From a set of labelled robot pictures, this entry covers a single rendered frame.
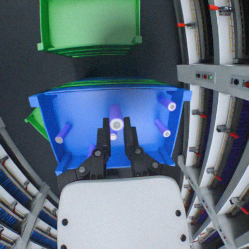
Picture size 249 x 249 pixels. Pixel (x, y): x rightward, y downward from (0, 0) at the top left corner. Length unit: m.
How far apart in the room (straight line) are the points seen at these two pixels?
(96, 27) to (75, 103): 0.27
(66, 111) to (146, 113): 0.20
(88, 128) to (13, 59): 0.71
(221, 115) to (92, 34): 0.57
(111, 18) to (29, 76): 0.58
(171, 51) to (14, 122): 1.13
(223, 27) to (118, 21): 0.35
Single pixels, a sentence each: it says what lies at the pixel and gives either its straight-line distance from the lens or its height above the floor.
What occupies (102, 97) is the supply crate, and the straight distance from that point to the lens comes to 0.27.
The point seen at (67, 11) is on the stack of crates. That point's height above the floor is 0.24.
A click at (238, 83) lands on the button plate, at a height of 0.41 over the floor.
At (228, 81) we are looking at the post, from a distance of 0.49.
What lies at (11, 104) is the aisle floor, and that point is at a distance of 0.98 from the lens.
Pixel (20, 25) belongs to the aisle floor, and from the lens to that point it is 0.91.
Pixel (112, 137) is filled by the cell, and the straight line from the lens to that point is 0.24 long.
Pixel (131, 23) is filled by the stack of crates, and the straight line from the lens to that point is 0.46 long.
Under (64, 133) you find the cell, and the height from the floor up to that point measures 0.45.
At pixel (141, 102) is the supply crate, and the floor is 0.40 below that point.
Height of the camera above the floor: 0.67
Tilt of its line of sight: 64 degrees down
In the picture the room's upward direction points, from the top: 168 degrees clockwise
